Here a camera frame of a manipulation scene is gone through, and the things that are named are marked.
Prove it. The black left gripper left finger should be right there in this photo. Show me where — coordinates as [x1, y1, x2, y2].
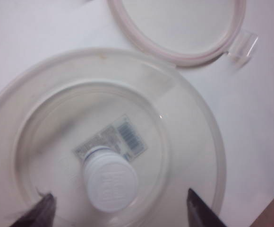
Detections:
[9, 186, 58, 227]

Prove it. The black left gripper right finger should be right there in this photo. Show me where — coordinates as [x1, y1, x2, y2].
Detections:
[186, 188, 227, 227]

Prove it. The small white medicine bottle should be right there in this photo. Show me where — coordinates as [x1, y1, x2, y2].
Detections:
[82, 146, 139, 212]

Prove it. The round clear plastic box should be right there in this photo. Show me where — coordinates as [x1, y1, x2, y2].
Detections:
[0, 47, 228, 227]

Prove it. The clear round plastic lid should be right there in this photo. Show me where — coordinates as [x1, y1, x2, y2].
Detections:
[107, 0, 260, 70]

